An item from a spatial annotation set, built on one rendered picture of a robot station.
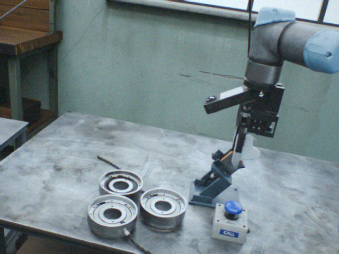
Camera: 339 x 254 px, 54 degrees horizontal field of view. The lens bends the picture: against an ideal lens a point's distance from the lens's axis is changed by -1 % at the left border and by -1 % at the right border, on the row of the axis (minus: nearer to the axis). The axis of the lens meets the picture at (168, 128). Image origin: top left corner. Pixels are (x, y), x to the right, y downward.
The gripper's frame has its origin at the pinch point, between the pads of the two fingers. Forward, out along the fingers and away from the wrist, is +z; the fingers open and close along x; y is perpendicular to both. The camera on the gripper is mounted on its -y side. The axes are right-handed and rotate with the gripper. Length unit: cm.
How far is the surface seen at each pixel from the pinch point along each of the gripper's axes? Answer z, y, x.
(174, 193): 8.4, -12.4, -7.0
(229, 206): 4.5, -0.3, -13.3
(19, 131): 25, -79, 39
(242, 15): -22, 6, 140
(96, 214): 9.1, -27.7, -18.4
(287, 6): -30, 34, 156
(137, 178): 8.6, -22.3, -3.1
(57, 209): 11.9, -37.4, -16.4
